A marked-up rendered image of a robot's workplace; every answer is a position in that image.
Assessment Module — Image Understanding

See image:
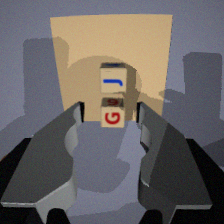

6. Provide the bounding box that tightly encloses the tan flat mat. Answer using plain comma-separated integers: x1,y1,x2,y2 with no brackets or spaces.
50,14,173,121

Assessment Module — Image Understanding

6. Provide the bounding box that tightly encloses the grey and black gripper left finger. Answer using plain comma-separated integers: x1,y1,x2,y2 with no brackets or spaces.
0,101,85,224

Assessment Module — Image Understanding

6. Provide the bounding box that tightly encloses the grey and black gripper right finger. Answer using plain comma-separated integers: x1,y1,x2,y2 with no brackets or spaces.
136,102,224,224

